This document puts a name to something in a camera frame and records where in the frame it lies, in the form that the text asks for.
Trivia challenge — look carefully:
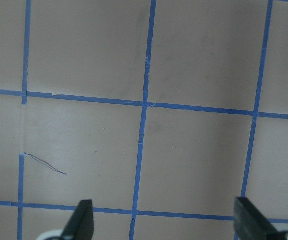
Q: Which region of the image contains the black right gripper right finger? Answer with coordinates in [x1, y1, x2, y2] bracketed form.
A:
[233, 197, 288, 240]

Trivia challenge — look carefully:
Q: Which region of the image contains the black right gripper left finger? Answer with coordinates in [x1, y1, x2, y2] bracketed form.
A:
[42, 199, 95, 240]

